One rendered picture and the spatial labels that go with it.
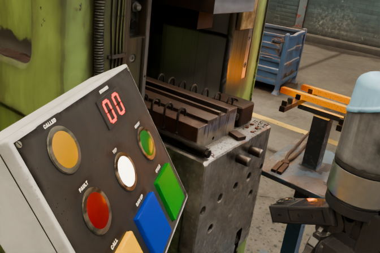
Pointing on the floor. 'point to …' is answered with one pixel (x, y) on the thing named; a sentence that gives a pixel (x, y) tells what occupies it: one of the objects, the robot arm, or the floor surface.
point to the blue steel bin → (280, 55)
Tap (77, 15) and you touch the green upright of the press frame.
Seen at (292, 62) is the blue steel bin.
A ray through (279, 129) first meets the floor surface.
